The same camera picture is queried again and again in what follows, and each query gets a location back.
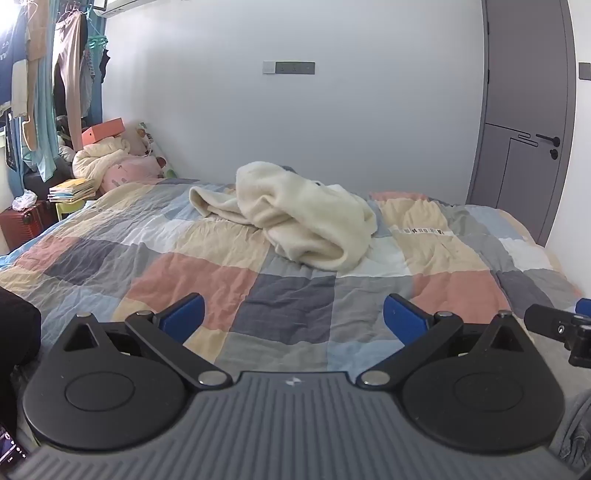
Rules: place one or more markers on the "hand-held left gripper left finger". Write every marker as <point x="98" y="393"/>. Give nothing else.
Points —
<point x="182" y="316"/>

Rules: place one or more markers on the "dark wall switch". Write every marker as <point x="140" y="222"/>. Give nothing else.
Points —
<point x="585" y="71"/>

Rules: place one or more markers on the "printed plush pillow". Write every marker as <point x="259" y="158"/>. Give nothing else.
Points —
<point x="154" y="147"/>

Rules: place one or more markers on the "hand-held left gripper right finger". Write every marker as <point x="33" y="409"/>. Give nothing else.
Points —
<point x="406" y="318"/>

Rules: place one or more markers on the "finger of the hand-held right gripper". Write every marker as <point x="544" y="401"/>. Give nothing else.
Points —
<point x="551" y="321"/>

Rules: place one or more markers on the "cream striped sweater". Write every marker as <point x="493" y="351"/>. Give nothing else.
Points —
<point x="295" y="217"/>

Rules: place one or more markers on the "rolled cream duvet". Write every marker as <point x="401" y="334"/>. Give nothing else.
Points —
<point x="99" y="161"/>

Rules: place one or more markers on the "stack of books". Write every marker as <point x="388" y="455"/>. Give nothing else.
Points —
<point x="71" y="189"/>

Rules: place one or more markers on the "grey wall switch panel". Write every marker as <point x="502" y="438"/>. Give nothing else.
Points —
<point x="288" y="67"/>

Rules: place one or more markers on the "white plastic bag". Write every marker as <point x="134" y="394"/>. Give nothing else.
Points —
<point x="24" y="201"/>

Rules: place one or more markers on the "red suitcase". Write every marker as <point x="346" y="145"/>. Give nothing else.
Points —
<point x="23" y="228"/>

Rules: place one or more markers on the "orange box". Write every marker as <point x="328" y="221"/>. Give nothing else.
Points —
<point x="104" y="131"/>

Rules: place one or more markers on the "pink plush toy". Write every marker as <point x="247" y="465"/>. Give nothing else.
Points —
<point x="134" y="170"/>

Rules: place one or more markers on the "grey door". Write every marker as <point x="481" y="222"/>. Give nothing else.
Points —
<point x="521" y="92"/>

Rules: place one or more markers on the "row of hanging clothes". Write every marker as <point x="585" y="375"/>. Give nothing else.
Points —
<point x="46" y="92"/>

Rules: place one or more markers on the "patchwork quilt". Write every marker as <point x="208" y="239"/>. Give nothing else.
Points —
<point x="194" y="277"/>

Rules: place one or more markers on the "grey cloth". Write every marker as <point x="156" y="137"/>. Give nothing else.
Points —
<point x="575" y="429"/>

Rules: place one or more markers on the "white air conditioner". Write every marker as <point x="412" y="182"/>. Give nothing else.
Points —
<point x="120" y="7"/>

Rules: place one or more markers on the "smartphone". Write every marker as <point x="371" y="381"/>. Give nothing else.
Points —
<point x="10" y="445"/>

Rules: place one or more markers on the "green stool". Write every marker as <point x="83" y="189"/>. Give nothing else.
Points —
<point x="69" y="210"/>

